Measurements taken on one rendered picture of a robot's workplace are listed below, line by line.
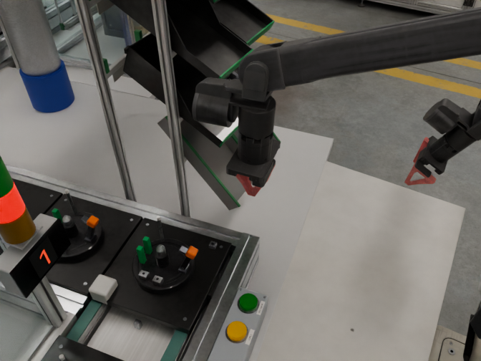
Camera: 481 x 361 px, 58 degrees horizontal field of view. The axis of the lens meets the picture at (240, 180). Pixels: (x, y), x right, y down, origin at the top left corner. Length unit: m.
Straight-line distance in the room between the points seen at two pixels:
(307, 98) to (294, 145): 1.84
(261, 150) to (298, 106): 2.55
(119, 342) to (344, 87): 2.85
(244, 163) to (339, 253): 0.56
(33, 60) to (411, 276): 1.37
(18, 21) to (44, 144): 0.40
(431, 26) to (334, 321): 0.71
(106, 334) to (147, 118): 0.87
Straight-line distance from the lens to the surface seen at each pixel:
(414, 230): 1.33
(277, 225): 1.25
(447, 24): 0.63
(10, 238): 0.77
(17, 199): 0.73
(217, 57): 0.94
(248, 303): 0.97
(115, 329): 1.04
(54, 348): 1.00
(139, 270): 1.02
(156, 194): 1.35
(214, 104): 0.68
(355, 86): 3.56
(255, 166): 0.72
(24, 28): 1.66
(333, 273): 1.17
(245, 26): 1.07
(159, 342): 1.01
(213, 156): 1.12
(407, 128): 3.21
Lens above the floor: 1.81
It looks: 44 degrees down
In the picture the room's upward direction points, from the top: straight up
